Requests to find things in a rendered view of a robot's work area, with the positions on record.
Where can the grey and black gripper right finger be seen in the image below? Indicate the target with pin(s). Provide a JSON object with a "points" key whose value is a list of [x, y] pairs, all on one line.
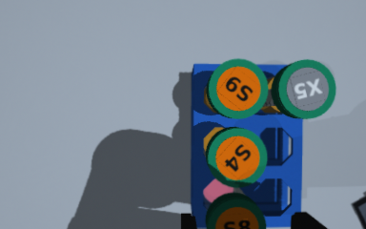
{"points": [[302, 220]]}

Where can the blue tube rack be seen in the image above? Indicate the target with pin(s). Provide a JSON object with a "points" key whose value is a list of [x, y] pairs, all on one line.
{"points": [[269, 192]]}

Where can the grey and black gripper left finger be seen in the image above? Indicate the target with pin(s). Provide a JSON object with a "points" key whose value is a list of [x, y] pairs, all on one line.
{"points": [[188, 221]]}

